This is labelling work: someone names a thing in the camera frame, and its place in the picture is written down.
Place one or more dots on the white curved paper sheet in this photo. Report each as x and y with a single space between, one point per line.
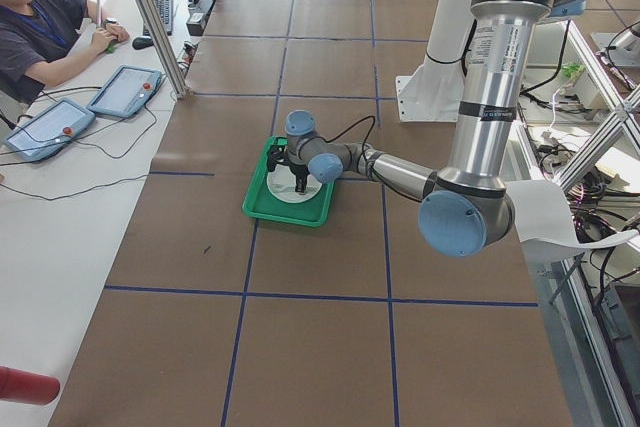
544 223

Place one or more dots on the black keyboard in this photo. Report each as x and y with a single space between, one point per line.
165 10

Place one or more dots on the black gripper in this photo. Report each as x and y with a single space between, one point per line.
299 171

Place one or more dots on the brown paper table cover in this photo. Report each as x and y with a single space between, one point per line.
211 318

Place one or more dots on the far blue teach pendant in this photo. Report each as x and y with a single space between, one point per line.
126 92

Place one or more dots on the seated person in grey shirt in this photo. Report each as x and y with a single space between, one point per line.
45 43

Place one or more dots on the white round plate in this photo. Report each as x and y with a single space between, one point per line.
281 183

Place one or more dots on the near blue teach pendant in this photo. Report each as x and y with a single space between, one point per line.
47 133

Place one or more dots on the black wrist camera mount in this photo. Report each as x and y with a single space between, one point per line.
276 156

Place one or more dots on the green plastic tray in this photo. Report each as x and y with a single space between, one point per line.
259 203

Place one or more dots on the blue teach pendant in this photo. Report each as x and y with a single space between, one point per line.
47 133
126 92

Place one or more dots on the red cylinder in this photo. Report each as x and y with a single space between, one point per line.
27 387

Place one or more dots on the black computer mouse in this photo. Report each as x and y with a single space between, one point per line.
142 42

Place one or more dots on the aluminium frame post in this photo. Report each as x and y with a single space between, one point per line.
164 50

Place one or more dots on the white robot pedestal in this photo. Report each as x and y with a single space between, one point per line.
433 92

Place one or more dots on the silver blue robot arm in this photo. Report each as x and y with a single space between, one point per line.
464 206

